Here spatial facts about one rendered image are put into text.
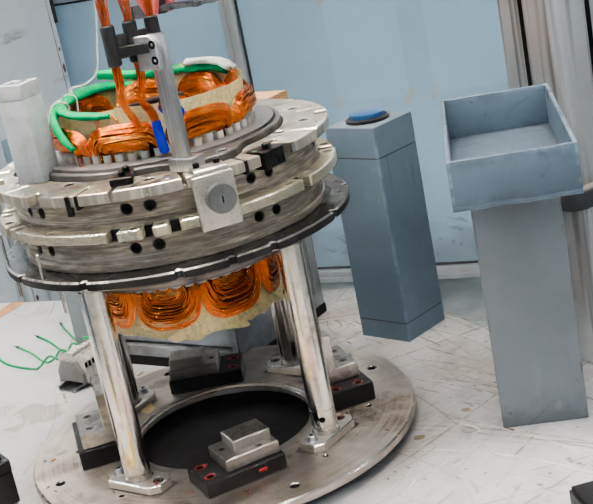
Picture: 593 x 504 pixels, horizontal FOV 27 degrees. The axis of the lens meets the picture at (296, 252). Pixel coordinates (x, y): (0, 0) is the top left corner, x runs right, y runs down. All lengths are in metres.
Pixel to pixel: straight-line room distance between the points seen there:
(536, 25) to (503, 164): 0.38
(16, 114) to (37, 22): 2.58
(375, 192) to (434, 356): 0.19
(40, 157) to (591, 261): 0.64
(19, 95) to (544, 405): 0.56
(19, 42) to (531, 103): 2.49
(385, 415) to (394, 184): 0.29
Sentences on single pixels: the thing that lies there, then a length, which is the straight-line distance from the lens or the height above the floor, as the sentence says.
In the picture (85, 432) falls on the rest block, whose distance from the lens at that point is 1.25.
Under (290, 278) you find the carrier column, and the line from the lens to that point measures 1.13.
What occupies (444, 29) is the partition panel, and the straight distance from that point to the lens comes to 3.44.
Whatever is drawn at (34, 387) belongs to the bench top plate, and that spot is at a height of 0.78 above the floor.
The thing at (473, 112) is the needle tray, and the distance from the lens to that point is 1.29.
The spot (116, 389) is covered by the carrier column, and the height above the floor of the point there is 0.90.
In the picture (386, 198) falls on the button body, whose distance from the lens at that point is 1.38.
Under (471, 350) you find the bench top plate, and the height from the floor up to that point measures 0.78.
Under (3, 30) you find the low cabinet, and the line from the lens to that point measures 3.57.
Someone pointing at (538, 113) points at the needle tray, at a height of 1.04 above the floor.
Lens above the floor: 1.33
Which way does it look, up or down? 17 degrees down
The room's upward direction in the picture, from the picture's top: 11 degrees counter-clockwise
